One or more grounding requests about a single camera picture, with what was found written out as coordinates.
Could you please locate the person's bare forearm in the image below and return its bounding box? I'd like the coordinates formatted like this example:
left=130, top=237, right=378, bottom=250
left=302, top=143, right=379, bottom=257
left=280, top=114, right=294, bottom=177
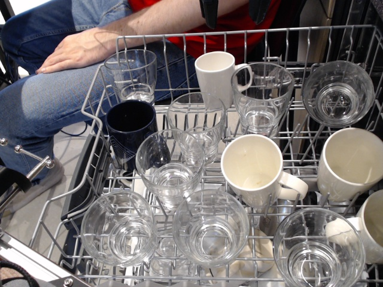
left=101, top=0, right=249, bottom=45

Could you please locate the clear glass cup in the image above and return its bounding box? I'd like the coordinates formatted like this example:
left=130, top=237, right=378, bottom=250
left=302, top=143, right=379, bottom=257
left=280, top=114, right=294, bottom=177
left=172, top=189, right=250, bottom=267
left=302, top=61, right=375, bottom=128
left=136, top=129, right=205, bottom=210
left=166, top=92, right=226, bottom=164
left=81, top=191, right=157, bottom=267
left=273, top=207, right=365, bottom=286
left=231, top=62, right=294, bottom=138

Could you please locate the tall clear glass back left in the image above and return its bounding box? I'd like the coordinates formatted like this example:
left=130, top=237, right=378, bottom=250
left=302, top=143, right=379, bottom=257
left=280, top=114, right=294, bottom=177
left=104, top=49, right=157, bottom=105

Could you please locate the white mug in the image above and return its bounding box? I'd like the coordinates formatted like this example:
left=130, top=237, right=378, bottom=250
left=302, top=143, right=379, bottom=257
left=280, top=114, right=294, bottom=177
left=221, top=134, right=308, bottom=209
left=317, top=127, right=382, bottom=202
left=194, top=51, right=253, bottom=109
left=325, top=189, right=383, bottom=264

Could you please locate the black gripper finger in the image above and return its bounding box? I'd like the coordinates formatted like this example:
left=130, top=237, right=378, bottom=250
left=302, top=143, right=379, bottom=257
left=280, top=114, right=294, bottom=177
left=199, top=0, right=218, bottom=29
left=248, top=0, right=271, bottom=25

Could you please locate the white cloth under rack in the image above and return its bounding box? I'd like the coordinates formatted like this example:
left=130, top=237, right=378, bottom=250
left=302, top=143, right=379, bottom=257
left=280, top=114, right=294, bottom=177
left=205, top=230, right=275, bottom=279

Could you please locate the white mug back centre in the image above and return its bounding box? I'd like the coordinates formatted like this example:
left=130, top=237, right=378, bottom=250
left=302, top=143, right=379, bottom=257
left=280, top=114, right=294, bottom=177
left=194, top=51, right=253, bottom=109

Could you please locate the grey wire dishwasher rack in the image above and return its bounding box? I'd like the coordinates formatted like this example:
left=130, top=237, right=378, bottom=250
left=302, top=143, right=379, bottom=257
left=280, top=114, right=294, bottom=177
left=29, top=25, right=383, bottom=287

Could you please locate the chrome metal handle bar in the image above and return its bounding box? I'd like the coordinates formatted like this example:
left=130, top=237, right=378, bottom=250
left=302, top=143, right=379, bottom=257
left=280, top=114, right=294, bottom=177
left=0, top=138, right=55, bottom=210

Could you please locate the white mug far right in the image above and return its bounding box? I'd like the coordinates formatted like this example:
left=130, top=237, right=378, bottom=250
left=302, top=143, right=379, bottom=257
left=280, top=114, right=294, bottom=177
left=325, top=189, right=383, bottom=264

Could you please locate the person's bare hand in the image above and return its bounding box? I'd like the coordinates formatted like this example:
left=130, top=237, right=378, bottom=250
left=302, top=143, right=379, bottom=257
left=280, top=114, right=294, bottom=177
left=36, top=28, right=115, bottom=74

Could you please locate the dark navy mug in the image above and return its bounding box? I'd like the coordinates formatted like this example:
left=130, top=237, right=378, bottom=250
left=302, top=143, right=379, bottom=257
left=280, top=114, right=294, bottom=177
left=105, top=100, right=158, bottom=173

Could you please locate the grey shoe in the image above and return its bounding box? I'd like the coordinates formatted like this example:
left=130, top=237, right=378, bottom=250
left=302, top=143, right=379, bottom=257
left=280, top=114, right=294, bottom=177
left=5, top=159, right=65, bottom=213

